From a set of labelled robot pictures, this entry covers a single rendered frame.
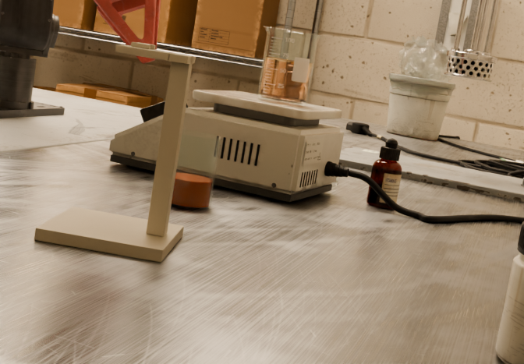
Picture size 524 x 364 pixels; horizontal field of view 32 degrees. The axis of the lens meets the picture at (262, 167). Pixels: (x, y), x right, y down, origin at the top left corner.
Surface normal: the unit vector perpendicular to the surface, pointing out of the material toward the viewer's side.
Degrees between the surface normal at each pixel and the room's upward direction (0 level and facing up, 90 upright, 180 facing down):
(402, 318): 0
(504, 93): 90
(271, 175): 90
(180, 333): 0
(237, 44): 89
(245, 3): 91
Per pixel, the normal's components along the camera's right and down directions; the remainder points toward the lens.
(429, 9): -0.29, 0.08
